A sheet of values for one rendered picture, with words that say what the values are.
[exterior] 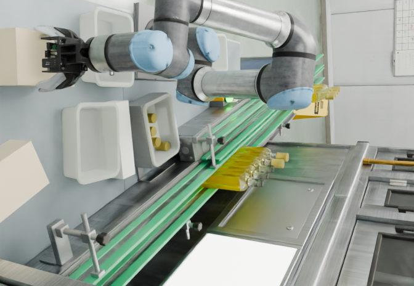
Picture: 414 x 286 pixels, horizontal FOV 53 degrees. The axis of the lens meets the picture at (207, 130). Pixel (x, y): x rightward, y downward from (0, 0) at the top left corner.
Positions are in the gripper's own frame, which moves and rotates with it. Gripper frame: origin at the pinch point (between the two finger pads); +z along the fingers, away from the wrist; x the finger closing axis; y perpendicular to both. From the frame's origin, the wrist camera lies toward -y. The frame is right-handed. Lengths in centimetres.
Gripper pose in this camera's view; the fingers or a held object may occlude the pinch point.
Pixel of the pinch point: (40, 59)
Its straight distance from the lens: 104.8
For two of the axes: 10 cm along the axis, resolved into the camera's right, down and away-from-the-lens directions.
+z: -8.8, -0.4, 4.8
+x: 0.0, 10.0, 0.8
